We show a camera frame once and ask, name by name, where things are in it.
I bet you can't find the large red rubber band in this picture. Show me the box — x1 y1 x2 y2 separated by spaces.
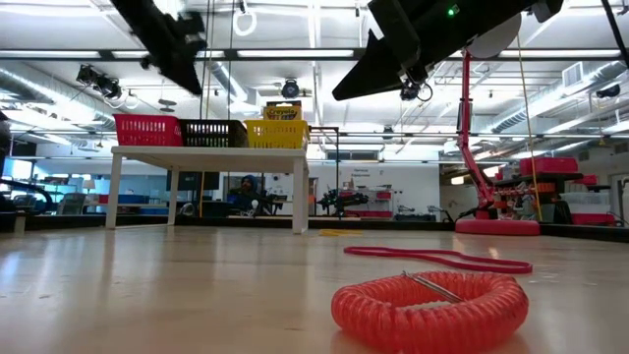
343 245 534 275

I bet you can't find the white hanging ring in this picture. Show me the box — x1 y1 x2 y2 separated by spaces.
233 8 258 38

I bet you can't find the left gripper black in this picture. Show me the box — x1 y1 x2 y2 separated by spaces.
110 0 207 94

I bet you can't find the grey office chair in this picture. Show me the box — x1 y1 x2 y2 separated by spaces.
55 192 88 216

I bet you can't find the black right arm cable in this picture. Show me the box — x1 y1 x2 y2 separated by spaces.
600 0 629 69

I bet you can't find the yellow green crayon box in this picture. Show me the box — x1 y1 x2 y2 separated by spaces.
262 100 304 122

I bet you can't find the yellow rubber band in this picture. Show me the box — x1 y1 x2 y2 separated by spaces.
317 228 365 238

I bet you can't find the red desk lamp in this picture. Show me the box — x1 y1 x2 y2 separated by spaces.
454 13 542 237

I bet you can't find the yellow pole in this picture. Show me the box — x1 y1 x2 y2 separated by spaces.
515 33 543 222

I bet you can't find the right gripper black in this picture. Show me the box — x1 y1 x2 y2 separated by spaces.
332 0 537 102

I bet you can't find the black curved cable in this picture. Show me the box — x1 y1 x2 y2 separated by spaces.
0 178 54 212

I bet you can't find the black equipment rack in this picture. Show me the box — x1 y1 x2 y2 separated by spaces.
492 171 586 223

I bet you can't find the white storage box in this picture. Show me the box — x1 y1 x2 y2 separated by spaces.
559 191 611 215

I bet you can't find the black monitor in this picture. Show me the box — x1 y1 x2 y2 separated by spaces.
165 169 221 193

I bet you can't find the person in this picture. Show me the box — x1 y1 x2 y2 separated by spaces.
229 174 264 215

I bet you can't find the red plastic basket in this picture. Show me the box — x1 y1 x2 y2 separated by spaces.
113 113 184 148

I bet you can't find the rack of red bins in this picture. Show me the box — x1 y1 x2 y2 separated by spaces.
343 189 394 218

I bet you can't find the yellow plastic basket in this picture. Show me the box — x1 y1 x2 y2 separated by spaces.
244 119 312 150

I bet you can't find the black overhead camera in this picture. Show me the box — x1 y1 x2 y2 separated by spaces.
280 78 302 100

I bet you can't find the orange coil wristband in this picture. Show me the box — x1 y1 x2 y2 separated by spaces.
330 269 531 354

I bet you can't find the white vent grille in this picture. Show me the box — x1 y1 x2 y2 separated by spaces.
561 61 585 89

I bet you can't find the black plastic basket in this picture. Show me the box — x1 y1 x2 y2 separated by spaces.
179 119 250 148

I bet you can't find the black ceiling spotlight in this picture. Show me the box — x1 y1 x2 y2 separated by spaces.
75 63 124 100

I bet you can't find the low red storage bin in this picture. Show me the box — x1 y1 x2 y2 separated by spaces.
571 212 616 227

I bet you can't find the white perforated metal shelf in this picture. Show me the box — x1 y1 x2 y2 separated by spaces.
105 146 311 235

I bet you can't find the black ceiling camera with cable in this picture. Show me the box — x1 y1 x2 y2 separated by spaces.
399 81 434 103

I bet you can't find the large red storage bin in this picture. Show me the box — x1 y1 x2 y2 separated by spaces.
518 156 580 177

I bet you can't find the black overhead rig beam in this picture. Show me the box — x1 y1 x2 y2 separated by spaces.
0 47 629 62

